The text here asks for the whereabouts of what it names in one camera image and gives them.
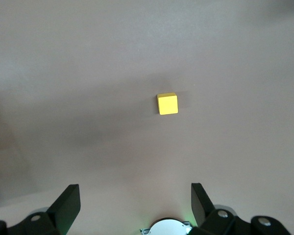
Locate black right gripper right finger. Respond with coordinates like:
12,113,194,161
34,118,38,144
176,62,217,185
191,183,292,235

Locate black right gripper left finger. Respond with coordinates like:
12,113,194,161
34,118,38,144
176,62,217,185
0,184,81,235

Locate yellow wooden block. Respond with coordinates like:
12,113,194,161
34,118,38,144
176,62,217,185
156,92,179,116

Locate brown table cover sheet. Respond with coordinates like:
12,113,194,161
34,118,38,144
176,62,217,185
0,0,294,235

